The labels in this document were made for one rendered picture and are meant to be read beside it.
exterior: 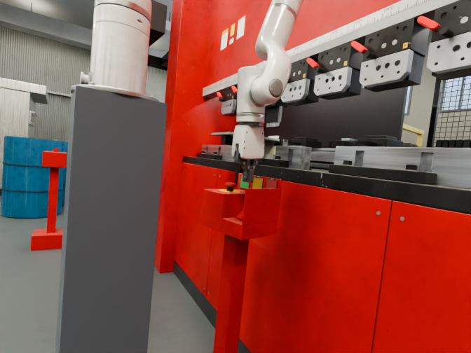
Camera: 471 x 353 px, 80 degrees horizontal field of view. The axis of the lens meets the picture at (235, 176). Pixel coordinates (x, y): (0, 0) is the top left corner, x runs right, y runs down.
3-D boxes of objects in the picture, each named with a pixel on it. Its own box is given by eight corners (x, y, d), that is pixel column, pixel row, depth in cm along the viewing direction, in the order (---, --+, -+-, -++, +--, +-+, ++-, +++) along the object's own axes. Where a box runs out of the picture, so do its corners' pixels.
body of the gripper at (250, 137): (253, 122, 90) (251, 157, 91) (229, 120, 83) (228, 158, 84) (270, 122, 84) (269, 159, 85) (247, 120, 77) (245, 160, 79)
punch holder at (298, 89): (280, 102, 124) (284, 65, 123) (294, 106, 129) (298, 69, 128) (303, 98, 111) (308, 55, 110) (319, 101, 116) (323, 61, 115)
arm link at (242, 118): (251, 116, 89) (251, 125, 90) (230, 113, 83) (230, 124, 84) (271, 115, 83) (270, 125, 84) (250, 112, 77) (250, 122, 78)
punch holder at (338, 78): (312, 96, 107) (317, 52, 106) (328, 100, 111) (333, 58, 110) (345, 90, 94) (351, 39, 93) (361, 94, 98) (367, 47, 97)
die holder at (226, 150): (200, 157, 205) (202, 144, 204) (208, 157, 208) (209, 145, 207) (233, 161, 162) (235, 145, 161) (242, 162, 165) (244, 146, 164)
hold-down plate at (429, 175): (328, 172, 93) (329, 164, 93) (338, 174, 96) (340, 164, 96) (424, 184, 67) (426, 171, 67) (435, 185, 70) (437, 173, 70)
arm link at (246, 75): (272, 114, 81) (254, 115, 89) (274, 67, 80) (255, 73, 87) (248, 111, 77) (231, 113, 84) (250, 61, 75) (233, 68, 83)
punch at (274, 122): (264, 127, 140) (266, 107, 139) (268, 127, 141) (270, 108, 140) (277, 125, 131) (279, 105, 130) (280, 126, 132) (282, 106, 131)
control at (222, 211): (200, 224, 94) (205, 171, 93) (235, 220, 105) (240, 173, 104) (240, 240, 79) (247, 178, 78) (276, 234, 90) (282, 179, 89)
